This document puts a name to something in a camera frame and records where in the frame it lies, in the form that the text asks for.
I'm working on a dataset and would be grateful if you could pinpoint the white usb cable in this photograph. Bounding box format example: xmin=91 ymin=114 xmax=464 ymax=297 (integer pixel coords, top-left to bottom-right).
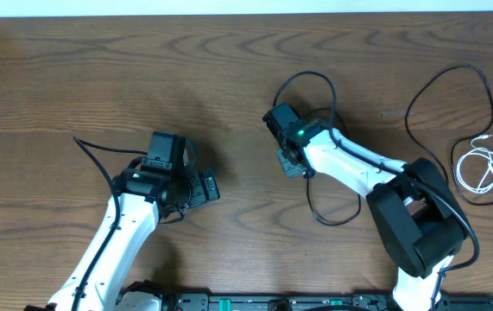
xmin=455 ymin=133 xmax=493 ymax=194

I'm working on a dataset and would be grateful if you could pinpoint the black usb cable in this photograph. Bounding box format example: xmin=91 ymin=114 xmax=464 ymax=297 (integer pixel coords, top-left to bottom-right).
xmin=403 ymin=64 xmax=493 ymax=206

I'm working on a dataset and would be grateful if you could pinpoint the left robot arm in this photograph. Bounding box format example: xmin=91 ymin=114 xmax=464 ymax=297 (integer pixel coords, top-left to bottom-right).
xmin=44 ymin=131 xmax=220 ymax=310

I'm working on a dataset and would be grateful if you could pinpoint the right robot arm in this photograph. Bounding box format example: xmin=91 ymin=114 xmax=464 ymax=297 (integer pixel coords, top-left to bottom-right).
xmin=262 ymin=103 xmax=470 ymax=310

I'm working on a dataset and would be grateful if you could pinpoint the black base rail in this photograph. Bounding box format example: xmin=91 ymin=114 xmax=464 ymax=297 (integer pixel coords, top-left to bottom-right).
xmin=116 ymin=280 xmax=493 ymax=311

